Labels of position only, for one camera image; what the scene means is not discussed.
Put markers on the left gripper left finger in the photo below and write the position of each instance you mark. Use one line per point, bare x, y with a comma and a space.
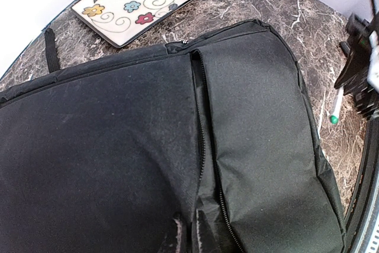
175, 239

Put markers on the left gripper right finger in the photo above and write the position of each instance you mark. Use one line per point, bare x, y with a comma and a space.
204, 240

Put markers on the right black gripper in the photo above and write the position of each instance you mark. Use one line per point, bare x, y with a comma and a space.
353, 77

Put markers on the black student bag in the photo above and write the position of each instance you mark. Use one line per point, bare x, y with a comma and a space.
98, 157

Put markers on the thin white green pen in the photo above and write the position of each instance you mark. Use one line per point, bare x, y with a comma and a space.
334, 115

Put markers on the floral square plate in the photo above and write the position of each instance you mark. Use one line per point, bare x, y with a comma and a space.
119, 22

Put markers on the black front rail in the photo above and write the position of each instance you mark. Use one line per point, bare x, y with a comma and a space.
362, 214

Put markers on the grey slotted cable duct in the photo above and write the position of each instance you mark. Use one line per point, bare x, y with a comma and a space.
372, 245

